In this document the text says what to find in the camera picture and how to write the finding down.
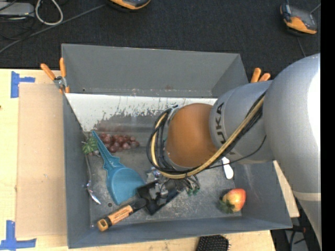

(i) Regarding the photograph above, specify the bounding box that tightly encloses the blue plastic scoop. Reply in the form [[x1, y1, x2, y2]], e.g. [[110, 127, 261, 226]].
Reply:
[[91, 130, 146, 206]]

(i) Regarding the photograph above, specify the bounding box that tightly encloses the red toy grape bunch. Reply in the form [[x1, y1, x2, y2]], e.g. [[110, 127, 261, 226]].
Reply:
[[99, 132, 140, 154]]

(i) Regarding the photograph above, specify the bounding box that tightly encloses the red and yellow toy strawberry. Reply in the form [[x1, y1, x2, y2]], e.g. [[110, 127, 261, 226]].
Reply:
[[219, 188, 247, 214]]

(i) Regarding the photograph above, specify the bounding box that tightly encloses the black bristle brush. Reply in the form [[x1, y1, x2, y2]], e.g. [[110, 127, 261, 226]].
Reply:
[[196, 234, 231, 251]]

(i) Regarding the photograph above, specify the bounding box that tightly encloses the metal spoon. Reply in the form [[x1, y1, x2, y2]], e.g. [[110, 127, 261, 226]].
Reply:
[[84, 154, 102, 206]]

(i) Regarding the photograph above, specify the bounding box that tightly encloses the green toy leaf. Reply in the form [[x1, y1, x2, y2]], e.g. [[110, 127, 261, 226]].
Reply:
[[81, 136, 99, 156]]

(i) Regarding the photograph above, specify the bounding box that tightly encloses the grey metal bin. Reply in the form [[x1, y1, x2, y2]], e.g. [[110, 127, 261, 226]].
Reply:
[[60, 43, 294, 249]]

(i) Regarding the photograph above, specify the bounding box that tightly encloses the brown cardboard board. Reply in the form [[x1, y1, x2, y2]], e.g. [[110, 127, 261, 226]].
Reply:
[[15, 82, 69, 242]]

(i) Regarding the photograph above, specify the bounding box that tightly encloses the black trowel with orange handle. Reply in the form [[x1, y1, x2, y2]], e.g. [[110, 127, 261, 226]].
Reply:
[[96, 180, 182, 233]]

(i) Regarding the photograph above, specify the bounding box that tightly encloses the black cylinder on white bracket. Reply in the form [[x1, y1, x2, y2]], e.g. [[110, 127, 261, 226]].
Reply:
[[221, 156, 235, 180]]

